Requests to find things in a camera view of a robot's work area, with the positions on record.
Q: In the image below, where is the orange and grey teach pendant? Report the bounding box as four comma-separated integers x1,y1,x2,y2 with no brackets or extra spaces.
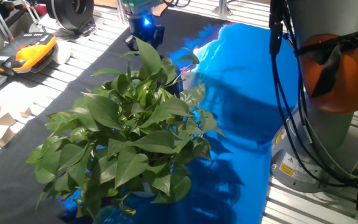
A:
0,32,58,77

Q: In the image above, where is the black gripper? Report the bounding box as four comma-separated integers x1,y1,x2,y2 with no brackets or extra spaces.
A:
123,11,167,53

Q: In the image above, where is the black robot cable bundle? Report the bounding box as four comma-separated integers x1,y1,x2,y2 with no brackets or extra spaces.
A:
268,0,358,187

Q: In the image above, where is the black fabric strap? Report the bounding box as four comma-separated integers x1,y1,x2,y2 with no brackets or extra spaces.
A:
295,28,358,99

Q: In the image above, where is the green leafy potted plant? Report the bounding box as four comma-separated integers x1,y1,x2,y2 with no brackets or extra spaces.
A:
25,35,226,220

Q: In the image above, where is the small pale wooden block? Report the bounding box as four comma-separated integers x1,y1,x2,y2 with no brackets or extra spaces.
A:
19,107,33,119

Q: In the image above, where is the blue and black printed cloth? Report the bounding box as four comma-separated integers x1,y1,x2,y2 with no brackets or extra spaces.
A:
0,8,301,224

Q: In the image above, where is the aluminium frame post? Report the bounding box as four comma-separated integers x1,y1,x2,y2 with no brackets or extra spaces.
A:
116,0,127,25
211,0,234,18

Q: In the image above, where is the black round fan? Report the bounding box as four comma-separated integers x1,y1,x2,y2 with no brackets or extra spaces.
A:
45,0,95,32

